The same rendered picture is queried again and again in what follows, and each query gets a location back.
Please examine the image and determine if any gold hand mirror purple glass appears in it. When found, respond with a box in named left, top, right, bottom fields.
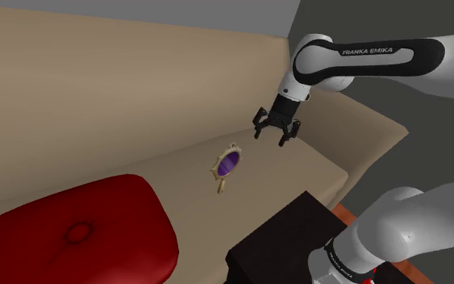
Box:
left=210, top=142, right=244, bottom=195

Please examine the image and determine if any red tufted cushion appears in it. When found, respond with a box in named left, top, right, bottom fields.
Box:
left=0, top=173, right=181, bottom=284

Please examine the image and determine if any beige sofa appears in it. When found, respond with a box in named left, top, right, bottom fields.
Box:
left=0, top=4, right=410, bottom=284

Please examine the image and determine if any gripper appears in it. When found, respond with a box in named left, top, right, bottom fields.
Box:
left=252, top=93, right=302, bottom=148

